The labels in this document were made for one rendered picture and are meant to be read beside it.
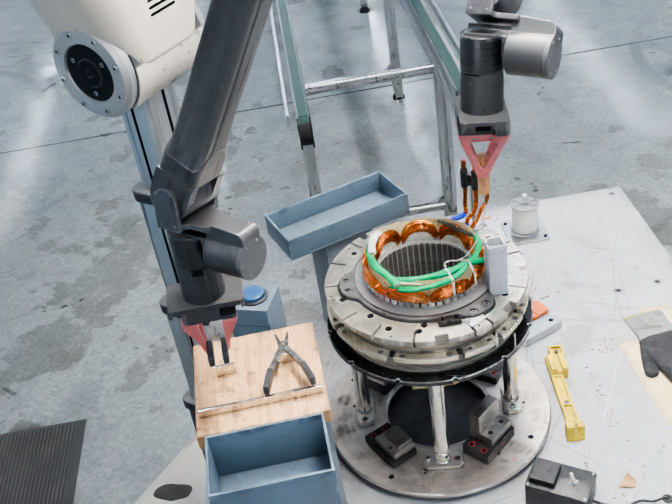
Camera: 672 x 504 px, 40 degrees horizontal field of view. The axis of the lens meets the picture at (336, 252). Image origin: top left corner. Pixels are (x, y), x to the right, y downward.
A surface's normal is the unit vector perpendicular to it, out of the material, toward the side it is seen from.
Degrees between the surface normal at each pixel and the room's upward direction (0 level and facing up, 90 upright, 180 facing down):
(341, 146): 0
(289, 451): 90
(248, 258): 91
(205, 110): 83
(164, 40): 90
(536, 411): 0
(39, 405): 0
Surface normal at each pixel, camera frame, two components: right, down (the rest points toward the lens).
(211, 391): -0.14, -0.80
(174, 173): -0.56, 0.40
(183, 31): 0.85, 0.20
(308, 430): 0.15, 0.55
